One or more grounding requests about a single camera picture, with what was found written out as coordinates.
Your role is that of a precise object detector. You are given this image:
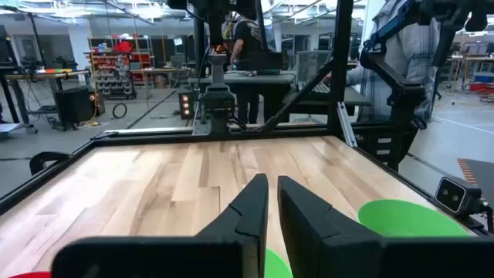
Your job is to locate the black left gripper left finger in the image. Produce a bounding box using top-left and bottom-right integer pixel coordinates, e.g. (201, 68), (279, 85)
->
(52, 173), (269, 278)

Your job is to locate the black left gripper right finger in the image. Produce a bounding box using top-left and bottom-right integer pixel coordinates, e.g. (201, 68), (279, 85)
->
(277, 175), (494, 278)

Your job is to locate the red plastic bowl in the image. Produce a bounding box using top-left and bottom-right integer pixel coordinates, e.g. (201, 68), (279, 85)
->
(7, 271), (52, 278)

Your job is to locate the black box with lights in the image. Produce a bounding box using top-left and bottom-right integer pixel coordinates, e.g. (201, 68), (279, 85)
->
(178, 91), (195, 120)

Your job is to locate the orange striped floor mat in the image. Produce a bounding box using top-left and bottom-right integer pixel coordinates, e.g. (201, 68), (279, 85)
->
(457, 158), (494, 195)

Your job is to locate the black equipment stand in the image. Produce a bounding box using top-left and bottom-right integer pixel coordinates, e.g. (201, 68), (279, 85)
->
(353, 52), (426, 173)

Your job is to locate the grey desk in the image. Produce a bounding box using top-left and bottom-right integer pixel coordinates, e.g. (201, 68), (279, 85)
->
(188, 72), (296, 124)

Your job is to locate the grey mesh chair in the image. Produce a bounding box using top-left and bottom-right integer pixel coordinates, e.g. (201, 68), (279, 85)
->
(295, 49), (333, 84)

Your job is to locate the black chair armrest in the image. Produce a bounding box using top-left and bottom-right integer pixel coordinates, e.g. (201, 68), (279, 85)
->
(29, 151), (73, 176)

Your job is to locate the black monitor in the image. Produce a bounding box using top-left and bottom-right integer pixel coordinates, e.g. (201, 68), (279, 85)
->
(234, 51), (285, 73)

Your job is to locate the shelving with red bins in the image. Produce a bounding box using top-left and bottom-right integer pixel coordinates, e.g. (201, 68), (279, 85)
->
(87, 36), (155, 100)

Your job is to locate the person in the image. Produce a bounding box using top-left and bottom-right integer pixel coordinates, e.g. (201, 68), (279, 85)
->
(322, 0), (442, 131)
(229, 11), (269, 124)

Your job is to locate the red cart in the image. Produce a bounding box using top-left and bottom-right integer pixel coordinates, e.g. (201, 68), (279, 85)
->
(468, 72), (494, 94)

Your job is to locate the workbench with coloured bar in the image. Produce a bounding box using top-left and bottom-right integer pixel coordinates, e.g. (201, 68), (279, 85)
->
(0, 67), (92, 134)

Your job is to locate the silver aluminium rail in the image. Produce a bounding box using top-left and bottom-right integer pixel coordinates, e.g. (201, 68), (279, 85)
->
(337, 101), (358, 148)

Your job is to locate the black table-level camera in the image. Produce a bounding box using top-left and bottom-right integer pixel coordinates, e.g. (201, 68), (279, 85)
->
(435, 176), (483, 216)

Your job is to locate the black coiled cable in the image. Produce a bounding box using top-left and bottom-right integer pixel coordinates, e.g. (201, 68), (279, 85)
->
(112, 102), (128, 120)

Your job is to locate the black aluminium table frame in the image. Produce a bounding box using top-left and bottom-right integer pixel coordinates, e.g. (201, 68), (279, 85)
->
(0, 0), (494, 237)

